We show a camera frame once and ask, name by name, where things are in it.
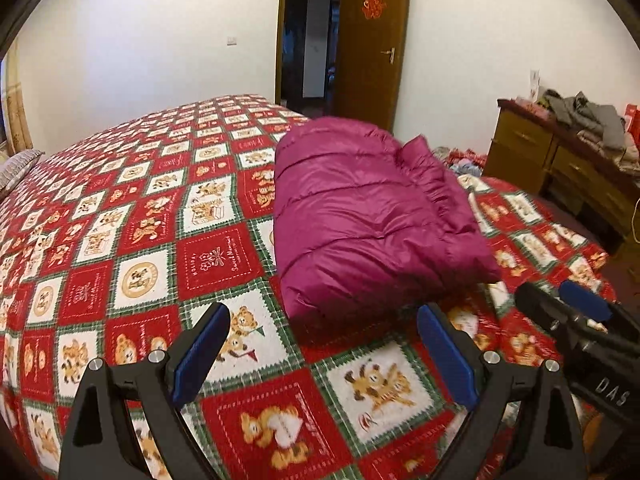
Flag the brown wooden door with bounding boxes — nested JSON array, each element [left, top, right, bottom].
[[332, 0, 409, 131]]

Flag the magenta down jacket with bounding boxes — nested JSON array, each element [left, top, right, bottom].
[[273, 117, 501, 324]]

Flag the silver door handle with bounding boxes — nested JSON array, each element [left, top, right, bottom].
[[382, 48, 396, 64]]

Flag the clutter on floor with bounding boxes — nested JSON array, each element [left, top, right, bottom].
[[434, 146, 488, 177]]

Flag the right beige curtain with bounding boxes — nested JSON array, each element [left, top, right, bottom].
[[1, 40, 34, 155]]

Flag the red patterned bed sheet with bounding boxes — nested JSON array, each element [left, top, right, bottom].
[[1, 94, 615, 479]]

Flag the grey clothes pile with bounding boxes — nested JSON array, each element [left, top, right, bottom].
[[537, 89, 639, 176]]

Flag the red door decoration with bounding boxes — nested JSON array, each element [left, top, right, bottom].
[[361, 0, 387, 20]]

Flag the striped grey pillow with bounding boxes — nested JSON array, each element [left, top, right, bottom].
[[0, 148, 43, 200]]

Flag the brown wooden dresser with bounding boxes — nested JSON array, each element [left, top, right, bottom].
[[484, 99, 639, 238]]

